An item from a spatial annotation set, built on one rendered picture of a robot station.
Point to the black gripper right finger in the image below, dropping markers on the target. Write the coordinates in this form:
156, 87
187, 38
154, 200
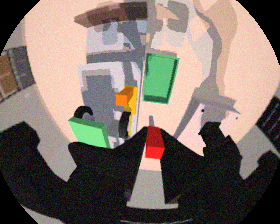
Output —
182, 168

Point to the white ramp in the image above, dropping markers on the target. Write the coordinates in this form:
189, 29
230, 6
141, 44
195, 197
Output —
115, 58

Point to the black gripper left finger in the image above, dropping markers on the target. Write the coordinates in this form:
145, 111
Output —
122, 162

